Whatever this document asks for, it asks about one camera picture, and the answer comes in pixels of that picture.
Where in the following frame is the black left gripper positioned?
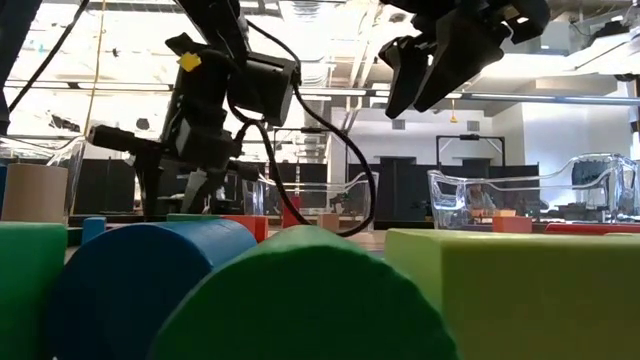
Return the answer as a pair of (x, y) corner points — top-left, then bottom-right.
(87, 32), (261, 220)

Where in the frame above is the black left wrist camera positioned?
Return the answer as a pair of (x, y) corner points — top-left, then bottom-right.
(232, 52), (302, 129)

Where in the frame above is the blue cylinder block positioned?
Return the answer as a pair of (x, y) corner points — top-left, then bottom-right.
(42, 219), (259, 360)

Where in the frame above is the green half cylinder block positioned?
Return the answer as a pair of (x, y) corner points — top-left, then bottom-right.
(147, 224), (461, 360)

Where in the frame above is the flat lime green block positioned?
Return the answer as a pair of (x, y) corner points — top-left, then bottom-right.
(383, 228), (640, 360)

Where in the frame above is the silver ceiling duct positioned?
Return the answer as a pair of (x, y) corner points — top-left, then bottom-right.
(277, 0), (341, 101)

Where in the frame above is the yellow hanging rope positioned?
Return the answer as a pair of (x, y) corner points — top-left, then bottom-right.
(82, 0), (109, 137)

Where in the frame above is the long ceiling light bar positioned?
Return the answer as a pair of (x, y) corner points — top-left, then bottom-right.
(299, 87), (640, 107)

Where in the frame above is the green arch block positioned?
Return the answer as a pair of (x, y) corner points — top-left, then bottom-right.
(166, 213), (224, 223)
(0, 222), (69, 360)

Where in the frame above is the clear plastic bin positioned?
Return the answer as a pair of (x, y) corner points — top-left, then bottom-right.
(242, 169), (380, 234)
(427, 152), (640, 231)
(0, 133), (87, 224)

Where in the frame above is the yellow tape tag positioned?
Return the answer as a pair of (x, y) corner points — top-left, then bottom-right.
(177, 51), (203, 73)

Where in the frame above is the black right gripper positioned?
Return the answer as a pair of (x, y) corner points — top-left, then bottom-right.
(378, 0), (551, 120)

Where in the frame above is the natural wood cylinder block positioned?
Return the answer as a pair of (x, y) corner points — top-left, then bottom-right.
(0, 163), (70, 225)

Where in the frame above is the person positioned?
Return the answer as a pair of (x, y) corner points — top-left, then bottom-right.
(467, 183), (496, 214)

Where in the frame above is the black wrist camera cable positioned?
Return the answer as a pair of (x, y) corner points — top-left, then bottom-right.
(224, 17), (379, 239)

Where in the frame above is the short blue block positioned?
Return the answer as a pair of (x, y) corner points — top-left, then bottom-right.
(80, 215), (108, 246)

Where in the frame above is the black partition wall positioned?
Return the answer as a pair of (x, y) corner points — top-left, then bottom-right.
(74, 157), (541, 224)

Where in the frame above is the black gantry frame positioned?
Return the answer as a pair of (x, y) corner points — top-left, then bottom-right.
(436, 133), (506, 169)

